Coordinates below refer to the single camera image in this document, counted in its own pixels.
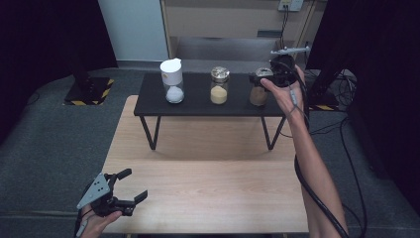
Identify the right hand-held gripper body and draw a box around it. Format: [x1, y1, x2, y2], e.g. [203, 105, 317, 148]
[269, 46, 312, 88]

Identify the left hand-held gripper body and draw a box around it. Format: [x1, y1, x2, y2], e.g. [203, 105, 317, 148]
[76, 171, 137, 218]

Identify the glass jar brown powder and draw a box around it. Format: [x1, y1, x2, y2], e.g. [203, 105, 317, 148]
[249, 67, 274, 107]

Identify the glass jar yellow powder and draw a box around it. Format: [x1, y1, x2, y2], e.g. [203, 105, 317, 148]
[209, 65, 231, 106]

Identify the black shelf rack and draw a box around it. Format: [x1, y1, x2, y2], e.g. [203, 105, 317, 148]
[133, 72, 294, 152]

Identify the white-lidded glass jar white powder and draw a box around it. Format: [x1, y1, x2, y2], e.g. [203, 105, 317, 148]
[159, 58, 186, 105]

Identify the person's left hand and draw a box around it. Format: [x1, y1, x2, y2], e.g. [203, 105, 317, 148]
[78, 204, 123, 238]

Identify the person's right hand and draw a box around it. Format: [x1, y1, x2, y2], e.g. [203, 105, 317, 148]
[260, 63, 308, 125]

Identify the black stand with striped base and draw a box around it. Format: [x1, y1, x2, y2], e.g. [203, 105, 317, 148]
[290, 60, 351, 112]
[62, 65, 116, 107]

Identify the black curtain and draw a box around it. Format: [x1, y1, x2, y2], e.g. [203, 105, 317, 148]
[306, 0, 420, 206]
[0, 0, 118, 143]

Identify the black wall cable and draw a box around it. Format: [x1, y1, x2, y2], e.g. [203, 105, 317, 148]
[277, 6, 291, 51]

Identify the left hand-held gripper cable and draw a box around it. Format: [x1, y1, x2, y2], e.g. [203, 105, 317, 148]
[73, 197, 92, 238]

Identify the hand-held gripper cable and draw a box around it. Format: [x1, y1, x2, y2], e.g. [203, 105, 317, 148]
[73, 197, 92, 238]
[285, 60, 352, 238]

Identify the tangle of black cables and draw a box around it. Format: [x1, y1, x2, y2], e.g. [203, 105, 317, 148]
[335, 70, 359, 108]

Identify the white wall socket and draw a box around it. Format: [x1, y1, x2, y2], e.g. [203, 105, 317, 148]
[277, 0, 305, 13]

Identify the black floor cable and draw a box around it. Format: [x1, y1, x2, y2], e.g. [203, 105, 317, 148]
[308, 115, 368, 238]

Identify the right hand-held gripper cable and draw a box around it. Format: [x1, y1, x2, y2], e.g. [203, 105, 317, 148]
[285, 60, 352, 238]

